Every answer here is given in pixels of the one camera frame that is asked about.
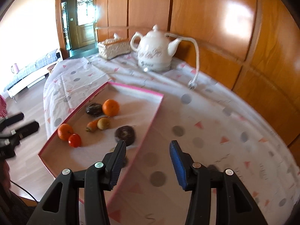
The pink cardboard box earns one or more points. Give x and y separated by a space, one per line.
138 106

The white ceramic electric kettle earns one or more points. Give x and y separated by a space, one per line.
152 49

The blue checkered sofa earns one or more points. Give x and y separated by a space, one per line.
30 70

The wooden wardrobe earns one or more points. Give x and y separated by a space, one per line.
199 9

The white patterned tablecloth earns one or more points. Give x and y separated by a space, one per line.
211 112

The wooden door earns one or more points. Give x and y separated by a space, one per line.
84 32

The orange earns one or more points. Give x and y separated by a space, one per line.
110 107
65 132

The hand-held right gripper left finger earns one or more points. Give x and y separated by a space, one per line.
118 166

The dark purple fruit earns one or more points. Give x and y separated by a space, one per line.
93 109

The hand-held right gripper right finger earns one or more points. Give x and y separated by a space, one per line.
177 165

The red tomato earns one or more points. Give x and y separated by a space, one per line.
75 140

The carrot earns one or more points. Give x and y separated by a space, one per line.
93 125

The white woven tissue box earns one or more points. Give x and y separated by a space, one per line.
113 48

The small yellow potato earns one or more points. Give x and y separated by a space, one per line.
103 123

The round black radish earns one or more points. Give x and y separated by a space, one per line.
125 134

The small round wooden stool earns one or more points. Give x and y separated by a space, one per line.
50 68

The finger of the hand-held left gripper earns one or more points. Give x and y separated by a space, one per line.
28 127
14 119

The red cloth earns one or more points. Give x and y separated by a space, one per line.
2 105

